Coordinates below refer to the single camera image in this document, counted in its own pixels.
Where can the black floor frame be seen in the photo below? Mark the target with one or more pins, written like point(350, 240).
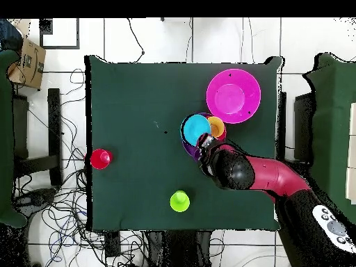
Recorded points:
point(59, 47)

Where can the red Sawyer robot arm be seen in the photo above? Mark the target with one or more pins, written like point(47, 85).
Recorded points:
point(264, 172)

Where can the green covered side table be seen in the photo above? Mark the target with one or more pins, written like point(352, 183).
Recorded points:
point(333, 125)
point(5, 139)

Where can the yellow cup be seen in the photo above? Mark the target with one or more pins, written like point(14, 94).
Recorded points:
point(217, 126)

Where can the dark blue fabric item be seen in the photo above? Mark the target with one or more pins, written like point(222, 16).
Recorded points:
point(9, 36)

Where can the large pink bowl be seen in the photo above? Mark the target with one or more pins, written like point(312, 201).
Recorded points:
point(233, 96)

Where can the large purple bowl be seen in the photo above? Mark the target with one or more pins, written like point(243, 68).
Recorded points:
point(189, 148)

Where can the red cup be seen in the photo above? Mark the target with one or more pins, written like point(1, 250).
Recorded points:
point(98, 160)

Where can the black power strip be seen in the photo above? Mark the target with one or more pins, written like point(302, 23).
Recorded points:
point(112, 244)

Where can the small crimson bowl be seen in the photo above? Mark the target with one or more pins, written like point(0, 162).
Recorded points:
point(222, 135)

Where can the green cup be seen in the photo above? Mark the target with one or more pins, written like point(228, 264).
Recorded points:
point(180, 203)

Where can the cardboard box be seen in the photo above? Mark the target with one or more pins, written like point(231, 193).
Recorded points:
point(27, 64)

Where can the black stand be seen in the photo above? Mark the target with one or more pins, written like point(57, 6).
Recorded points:
point(54, 125)
point(303, 125)

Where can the dark green table cloth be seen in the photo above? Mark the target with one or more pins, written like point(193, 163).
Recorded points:
point(139, 91)

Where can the small light blue bowl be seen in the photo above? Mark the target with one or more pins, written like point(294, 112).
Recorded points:
point(196, 129)

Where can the black pedestal leg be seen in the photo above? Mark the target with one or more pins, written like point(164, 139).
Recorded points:
point(39, 196)

